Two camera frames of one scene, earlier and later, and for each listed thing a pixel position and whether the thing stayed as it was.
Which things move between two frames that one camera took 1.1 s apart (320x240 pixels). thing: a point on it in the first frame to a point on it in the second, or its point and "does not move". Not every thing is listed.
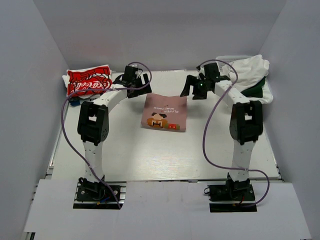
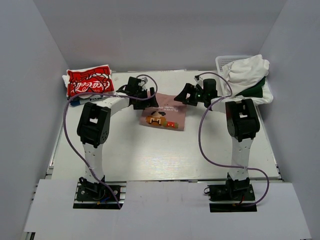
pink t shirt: x=165 y=113 does not move
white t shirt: x=250 y=69 does not move
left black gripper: x=146 y=89 to x=151 y=102
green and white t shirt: x=259 y=91 does not move
